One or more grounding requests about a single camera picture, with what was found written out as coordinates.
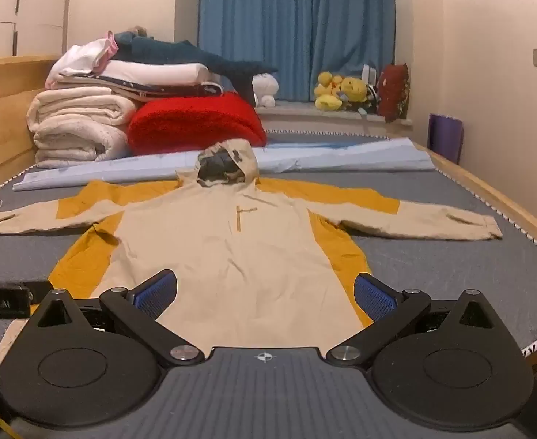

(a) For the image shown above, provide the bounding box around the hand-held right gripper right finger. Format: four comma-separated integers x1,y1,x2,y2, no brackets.
325,273,502,367

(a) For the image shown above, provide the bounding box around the yellow duck plush toy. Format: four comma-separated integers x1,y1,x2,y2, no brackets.
314,72,347,111

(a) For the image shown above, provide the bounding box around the red folded blanket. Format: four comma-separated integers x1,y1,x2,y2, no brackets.
126,91,268,156

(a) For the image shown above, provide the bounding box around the beige and yellow hooded jacket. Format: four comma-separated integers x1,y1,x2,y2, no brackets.
0,139,504,367

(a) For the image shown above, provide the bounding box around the light blue rolled sheet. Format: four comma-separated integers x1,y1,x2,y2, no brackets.
12,136,435,193

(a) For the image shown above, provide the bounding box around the red cushion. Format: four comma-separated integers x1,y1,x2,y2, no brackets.
377,63,410,123

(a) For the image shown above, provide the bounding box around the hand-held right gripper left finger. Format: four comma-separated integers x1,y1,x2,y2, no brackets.
30,269,207,367

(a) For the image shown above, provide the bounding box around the white folded duvet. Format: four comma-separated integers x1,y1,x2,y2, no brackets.
44,60,224,101

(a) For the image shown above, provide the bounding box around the pink and white cloth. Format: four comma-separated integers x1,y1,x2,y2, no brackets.
51,31,119,78

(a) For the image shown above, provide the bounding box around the grey mattress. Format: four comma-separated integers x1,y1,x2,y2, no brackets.
0,128,537,362

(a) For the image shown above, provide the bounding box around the purple bag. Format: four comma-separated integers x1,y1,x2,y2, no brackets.
428,113,464,165

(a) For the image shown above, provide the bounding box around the blue curtain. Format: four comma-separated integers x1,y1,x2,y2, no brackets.
198,0,396,101

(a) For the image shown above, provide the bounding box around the white window sill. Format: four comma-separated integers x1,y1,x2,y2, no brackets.
254,100,415,128

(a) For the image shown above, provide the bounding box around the cream folded blanket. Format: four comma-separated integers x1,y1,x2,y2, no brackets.
26,86,137,137
33,123,129,168

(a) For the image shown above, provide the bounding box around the yellow bear plush toy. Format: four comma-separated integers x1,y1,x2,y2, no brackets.
341,77,370,104

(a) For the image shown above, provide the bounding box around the dark teal shark plush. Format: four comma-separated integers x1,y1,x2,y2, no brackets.
113,31,279,106

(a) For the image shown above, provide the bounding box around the yellow cable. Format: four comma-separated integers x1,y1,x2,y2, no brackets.
0,409,20,439

